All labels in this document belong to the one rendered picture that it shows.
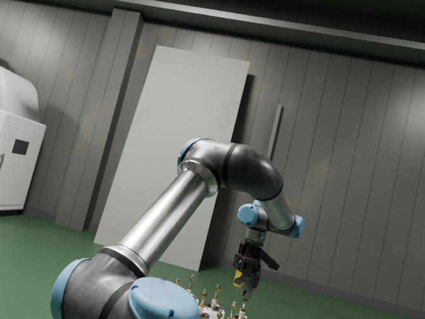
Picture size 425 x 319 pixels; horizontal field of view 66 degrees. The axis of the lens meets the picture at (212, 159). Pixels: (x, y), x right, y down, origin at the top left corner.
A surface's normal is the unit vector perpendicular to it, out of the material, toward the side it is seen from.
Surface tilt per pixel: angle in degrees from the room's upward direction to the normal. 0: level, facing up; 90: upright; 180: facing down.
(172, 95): 83
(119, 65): 90
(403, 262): 90
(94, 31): 90
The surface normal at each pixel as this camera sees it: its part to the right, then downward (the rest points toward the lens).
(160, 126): -0.09, -0.24
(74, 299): -0.36, -0.48
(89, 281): -0.16, -0.80
